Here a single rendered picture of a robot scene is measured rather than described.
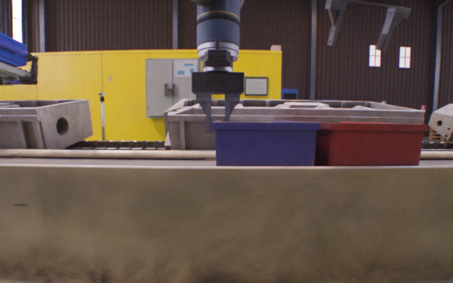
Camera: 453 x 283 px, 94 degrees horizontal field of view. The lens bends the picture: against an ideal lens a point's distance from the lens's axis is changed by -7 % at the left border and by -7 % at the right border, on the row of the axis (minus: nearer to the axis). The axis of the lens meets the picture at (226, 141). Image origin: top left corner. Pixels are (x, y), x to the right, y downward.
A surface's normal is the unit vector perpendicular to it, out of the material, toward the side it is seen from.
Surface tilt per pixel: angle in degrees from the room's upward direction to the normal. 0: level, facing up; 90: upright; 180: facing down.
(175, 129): 100
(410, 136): 92
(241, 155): 92
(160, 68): 90
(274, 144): 92
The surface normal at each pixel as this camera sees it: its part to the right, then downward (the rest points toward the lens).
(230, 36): 0.52, 0.09
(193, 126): 0.01, 0.27
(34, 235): 0.00, 0.02
